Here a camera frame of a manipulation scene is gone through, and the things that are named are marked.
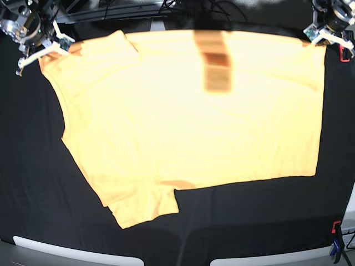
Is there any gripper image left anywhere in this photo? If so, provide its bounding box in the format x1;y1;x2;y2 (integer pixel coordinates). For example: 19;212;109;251
16;16;75;76

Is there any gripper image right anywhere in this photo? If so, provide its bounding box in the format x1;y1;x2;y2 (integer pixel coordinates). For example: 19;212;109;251
303;19;354;58

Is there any yellow t-shirt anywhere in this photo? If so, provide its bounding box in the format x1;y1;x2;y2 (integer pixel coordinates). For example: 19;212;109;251
39;30;326;228

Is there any red black clamp top right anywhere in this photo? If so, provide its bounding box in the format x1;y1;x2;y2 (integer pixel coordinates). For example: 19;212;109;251
339;45;352;63

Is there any red black clamp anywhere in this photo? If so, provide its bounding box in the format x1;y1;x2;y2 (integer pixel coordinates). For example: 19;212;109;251
332;220;342;234
339;45;352;63

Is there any grey tape patch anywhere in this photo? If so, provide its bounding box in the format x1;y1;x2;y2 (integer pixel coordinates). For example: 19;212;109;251
150;21;166;32

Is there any red black clamp bottom right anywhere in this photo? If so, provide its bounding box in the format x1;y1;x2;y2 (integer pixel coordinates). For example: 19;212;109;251
332;220;342;234

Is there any blue clamp bottom right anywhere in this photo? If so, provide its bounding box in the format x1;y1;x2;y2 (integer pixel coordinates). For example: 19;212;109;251
329;230;344;264

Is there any black cable bundle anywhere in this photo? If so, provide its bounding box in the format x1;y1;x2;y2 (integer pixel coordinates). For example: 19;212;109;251
158;0;250;23

